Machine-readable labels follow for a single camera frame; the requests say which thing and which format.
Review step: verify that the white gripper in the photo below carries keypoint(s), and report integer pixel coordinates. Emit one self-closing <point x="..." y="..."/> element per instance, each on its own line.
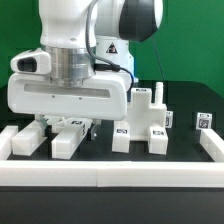
<point x="102" y="96"/>

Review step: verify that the white chair back piece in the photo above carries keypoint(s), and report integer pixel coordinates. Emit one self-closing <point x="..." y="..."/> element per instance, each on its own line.
<point x="65" y="136"/>

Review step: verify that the white chair seat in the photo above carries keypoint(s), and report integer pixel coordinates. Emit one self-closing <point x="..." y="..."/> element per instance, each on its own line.
<point x="142" y="113"/>

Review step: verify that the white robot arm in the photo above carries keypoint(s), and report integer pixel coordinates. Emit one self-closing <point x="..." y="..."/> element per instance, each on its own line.
<point x="64" y="76"/>

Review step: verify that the white U-shaped fence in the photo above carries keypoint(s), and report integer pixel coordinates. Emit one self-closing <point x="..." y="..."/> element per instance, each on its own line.
<point x="104" y="174"/>

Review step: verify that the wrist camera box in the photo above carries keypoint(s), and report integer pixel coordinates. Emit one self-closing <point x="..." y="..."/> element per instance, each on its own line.
<point x="35" y="61"/>

